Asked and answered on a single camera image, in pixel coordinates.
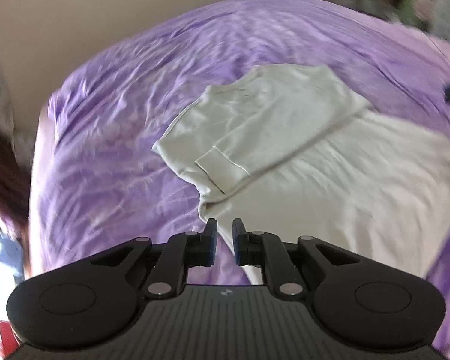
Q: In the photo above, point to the purple floral bed cover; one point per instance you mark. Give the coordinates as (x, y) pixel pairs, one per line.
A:
(97, 181)

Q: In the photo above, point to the brown patterned curtain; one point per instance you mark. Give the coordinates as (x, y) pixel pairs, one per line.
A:
(15, 187)

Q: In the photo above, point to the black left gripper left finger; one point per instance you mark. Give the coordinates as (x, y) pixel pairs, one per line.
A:
(89, 301)

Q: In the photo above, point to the white Nevada t-shirt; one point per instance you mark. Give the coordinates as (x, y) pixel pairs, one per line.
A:
(292, 150)

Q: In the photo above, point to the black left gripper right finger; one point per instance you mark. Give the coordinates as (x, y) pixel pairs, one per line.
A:
(360, 302)

